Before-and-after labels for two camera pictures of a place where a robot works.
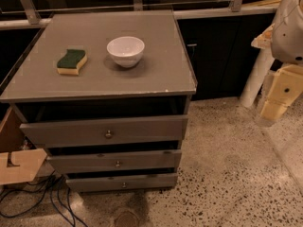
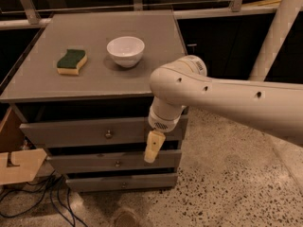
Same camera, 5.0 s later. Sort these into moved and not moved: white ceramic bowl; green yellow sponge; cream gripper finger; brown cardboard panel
Moved: cream gripper finger
Not moved: green yellow sponge; white ceramic bowl; brown cardboard panel
